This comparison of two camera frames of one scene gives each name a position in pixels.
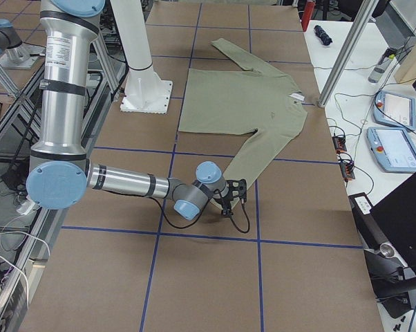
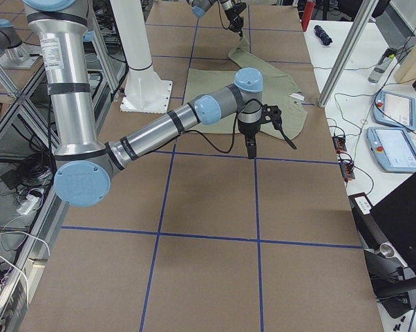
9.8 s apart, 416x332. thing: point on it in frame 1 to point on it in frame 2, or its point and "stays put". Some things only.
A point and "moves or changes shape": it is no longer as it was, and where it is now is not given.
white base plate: (149, 96) stays put
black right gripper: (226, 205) to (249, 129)
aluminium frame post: (347, 51) stays put
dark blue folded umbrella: (323, 37) stays put
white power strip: (25, 207) stays put
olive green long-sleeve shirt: (262, 98) moves or changes shape
